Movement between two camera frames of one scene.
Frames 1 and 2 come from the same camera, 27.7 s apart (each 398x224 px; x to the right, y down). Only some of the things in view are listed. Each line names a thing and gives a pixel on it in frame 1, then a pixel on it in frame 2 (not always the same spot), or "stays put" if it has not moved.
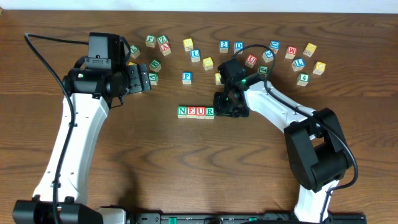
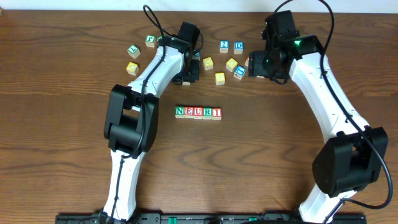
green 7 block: x=135 y=51 stays put
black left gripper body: x=137 y=78 -> x=189 y=73
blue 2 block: x=224 y=46 stays put
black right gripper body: x=230 y=109 -> x=257 y=64
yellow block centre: x=208 y=63 stays put
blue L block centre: x=195 y=55 stays put
